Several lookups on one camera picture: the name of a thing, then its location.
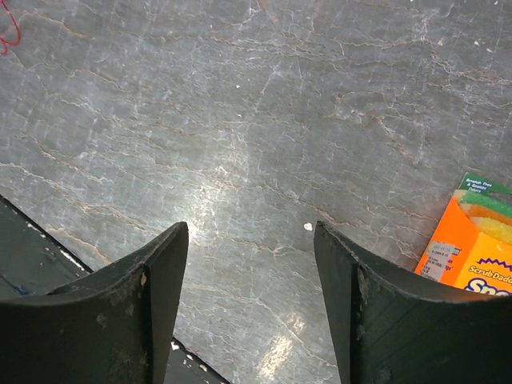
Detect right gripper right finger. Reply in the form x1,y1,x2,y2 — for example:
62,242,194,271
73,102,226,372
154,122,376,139
314,222,511,383

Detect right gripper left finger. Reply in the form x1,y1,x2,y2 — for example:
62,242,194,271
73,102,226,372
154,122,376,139
1,222,189,383

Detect orange green sponge pack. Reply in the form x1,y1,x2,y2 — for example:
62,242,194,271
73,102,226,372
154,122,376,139
415,172,511,296

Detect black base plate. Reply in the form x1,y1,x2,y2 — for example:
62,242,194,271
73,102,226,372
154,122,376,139
1,199,222,383

